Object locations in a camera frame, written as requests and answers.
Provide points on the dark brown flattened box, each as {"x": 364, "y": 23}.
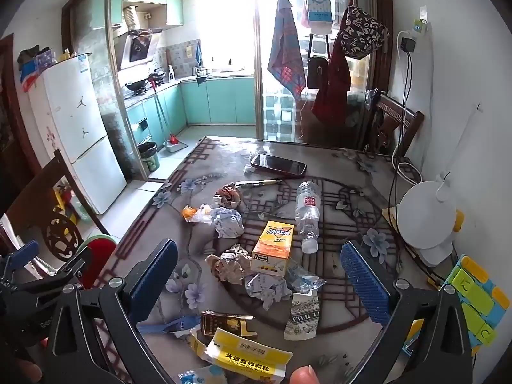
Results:
{"x": 222, "y": 324}

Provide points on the blue white wrapper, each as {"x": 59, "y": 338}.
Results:
{"x": 200, "y": 378}

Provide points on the white blue hanging bag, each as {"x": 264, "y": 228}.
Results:
{"x": 318, "y": 4}

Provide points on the brown wooden chair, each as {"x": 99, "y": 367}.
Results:
{"x": 400, "y": 120}

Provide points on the white dustpan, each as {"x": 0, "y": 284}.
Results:
{"x": 175, "y": 147}

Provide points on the beige crumpled paper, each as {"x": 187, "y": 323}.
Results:
{"x": 228, "y": 266}

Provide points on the brown crumpled paper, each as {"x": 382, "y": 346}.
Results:
{"x": 228, "y": 196}

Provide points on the blue red checked cloth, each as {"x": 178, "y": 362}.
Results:
{"x": 286, "y": 64}

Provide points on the torn printed paper piece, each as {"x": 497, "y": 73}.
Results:
{"x": 302, "y": 316}

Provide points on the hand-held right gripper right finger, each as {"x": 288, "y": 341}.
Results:
{"x": 364, "y": 284}

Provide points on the white refrigerator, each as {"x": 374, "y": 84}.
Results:
{"x": 76, "y": 128}

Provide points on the teal kitchen base cabinets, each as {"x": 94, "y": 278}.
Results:
{"x": 220, "y": 100}

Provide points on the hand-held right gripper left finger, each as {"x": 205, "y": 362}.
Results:
{"x": 154, "y": 280}

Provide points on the black white printed bag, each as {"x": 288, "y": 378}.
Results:
{"x": 364, "y": 32}

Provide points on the clear plastic wrapper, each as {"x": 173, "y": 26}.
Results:
{"x": 304, "y": 280}

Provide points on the blue plastic scrap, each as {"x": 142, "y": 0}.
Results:
{"x": 172, "y": 326}

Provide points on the dark cloth bundle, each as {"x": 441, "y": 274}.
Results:
{"x": 34, "y": 56}

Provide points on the steel range hood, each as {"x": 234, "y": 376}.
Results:
{"x": 138, "y": 48}

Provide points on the orange juice carton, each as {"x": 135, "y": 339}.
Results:
{"x": 272, "y": 252}

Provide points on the black smartphone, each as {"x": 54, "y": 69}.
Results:
{"x": 278, "y": 164}

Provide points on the black hanging bag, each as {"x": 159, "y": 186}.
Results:
{"x": 318, "y": 72}

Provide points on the person's left hand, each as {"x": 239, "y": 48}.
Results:
{"x": 20, "y": 372}

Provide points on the silver pen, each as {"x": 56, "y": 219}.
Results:
{"x": 258, "y": 183}

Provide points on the table with patterned cover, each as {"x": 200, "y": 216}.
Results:
{"x": 352, "y": 200}

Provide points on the black wok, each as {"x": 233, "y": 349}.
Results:
{"x": 136, "y": 84}

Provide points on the white desk lamp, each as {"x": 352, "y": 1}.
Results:
{"x": 428, "y": 212}

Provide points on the blue-white crumpled paper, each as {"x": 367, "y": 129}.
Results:
{"x": 228, "y": 222}

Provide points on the person's right hand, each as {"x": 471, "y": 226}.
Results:
{"x": 304, "y": 376}

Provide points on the clear plastic water bottle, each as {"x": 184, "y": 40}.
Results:
{"x": 308, "y": 216}

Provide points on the carved dark wooden chair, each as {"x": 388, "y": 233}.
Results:
{"x": 60, "y": 232}

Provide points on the orange plastic wrapper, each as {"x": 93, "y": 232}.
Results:
{"x": 192, "y": 212}

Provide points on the red garment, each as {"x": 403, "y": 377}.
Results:
{"x": 334, "y": 88}

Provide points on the white printed paper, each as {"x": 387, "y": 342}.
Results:
{"x": 266, "y": 288}

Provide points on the teal kitchen wall cabinets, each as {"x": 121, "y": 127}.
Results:
{"x": 176, "y": 8}

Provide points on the dark kitchen waste bin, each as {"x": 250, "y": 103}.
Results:
{"x": 148, "y": 154}

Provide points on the yellow white medicine packet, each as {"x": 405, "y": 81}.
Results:
{"x": 244, "y": 358}

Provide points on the yellow toy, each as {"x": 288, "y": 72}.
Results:
{"x": 66, "y": 204}

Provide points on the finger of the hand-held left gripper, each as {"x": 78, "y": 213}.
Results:
{"x": 70, "y": 270}
{"x": 24, "y": 254}

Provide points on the yellow green blue box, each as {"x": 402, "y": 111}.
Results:
{"x": 472, "y": 308}

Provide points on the red bin with green rim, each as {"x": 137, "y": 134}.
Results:
{"x": 100, "y": 260}

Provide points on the black charger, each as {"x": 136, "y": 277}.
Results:
{"x": 408, "y": 44}

